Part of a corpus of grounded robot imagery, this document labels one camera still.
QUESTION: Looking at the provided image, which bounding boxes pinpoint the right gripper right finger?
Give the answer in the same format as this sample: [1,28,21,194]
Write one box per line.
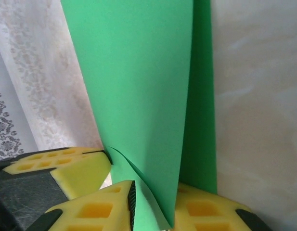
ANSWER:
[173,182,275,231]

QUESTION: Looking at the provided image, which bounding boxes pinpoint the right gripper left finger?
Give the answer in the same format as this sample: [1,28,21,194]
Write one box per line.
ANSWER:
[30,180,137,231]

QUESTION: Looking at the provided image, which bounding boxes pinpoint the green paper sheet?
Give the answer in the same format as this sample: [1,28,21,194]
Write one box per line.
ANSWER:
[60,0,218,229]

